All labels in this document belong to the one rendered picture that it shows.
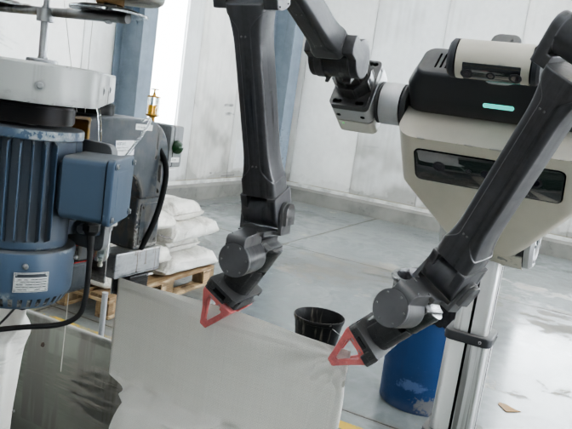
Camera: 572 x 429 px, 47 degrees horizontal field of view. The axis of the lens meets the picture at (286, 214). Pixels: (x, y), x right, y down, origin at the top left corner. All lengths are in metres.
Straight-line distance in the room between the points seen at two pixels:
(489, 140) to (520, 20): 7.90
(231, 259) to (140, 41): 6.08
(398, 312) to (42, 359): 1.26
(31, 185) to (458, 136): 0.82
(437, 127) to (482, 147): 0.11
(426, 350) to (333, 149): 6.69
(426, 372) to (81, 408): 1.89
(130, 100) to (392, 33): 4.04
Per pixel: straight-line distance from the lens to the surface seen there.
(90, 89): 0.93
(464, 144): 1.33
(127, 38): 7.31
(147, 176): 1.39
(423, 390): 3.39
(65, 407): 1.98
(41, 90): 0.89
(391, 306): 0.95
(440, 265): 1.00
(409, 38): 9.49
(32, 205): 0.93
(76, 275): 1.29
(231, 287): 1.14
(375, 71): 1.44
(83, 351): 1.88
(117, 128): 1.30
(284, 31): 9.95
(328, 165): 9.77
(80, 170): 0.91
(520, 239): 1.48
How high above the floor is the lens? 1.41
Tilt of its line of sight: 9 degrees down
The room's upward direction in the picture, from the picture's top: 8 degrees clockwise
